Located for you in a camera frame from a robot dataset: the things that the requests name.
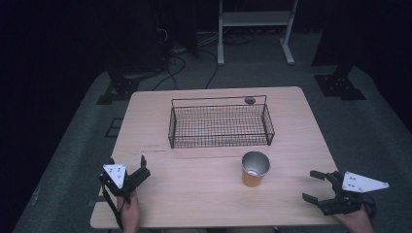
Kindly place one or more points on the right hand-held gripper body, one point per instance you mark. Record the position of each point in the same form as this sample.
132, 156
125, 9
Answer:
353, 191

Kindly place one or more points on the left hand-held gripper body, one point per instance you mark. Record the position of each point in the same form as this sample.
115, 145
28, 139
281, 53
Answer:
114, 174

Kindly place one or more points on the person's right hand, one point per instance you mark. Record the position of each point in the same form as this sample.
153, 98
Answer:
356, 222

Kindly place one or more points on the person's left hand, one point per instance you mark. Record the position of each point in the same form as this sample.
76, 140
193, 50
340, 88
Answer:
129, 212

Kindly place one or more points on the metal cup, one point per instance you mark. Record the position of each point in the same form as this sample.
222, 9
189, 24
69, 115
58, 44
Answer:
255, 170

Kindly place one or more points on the black stand base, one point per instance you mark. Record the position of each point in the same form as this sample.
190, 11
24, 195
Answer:
338, 86
120, 87

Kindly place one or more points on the grey round table grommet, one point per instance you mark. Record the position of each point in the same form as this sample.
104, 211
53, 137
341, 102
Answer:
249, 100

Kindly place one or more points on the white metal stand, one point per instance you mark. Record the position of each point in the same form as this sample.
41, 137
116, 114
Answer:
256, 18

